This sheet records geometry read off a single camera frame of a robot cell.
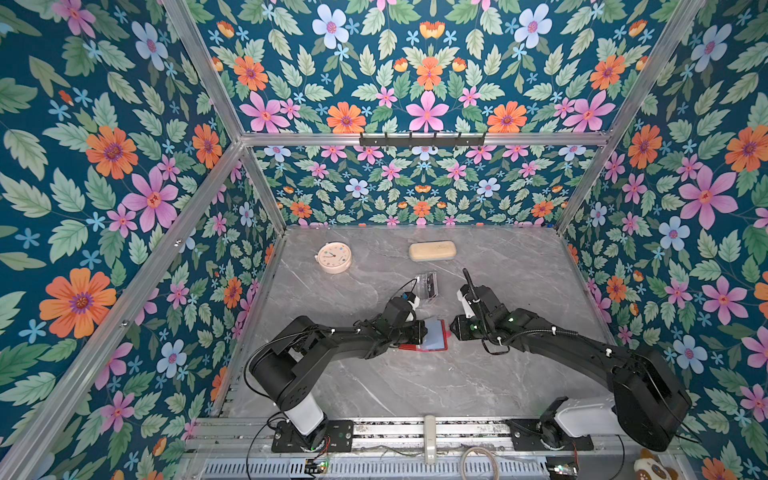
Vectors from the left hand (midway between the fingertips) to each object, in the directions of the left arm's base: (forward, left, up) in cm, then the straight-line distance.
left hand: (434, 327), depth 87 cm
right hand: (0, -5, +1) cm, 5 cm away
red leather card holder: (-2, 0, -4) cm, 4 cm away
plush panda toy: (-36, -45, -2) cm, 58 cm away
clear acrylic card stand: (+15, 0, -2) cm, 15 cm away
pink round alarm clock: (+31, +33, -4) cm, 46 cm away
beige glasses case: (+31, -3, -2) cm, 32 cm away
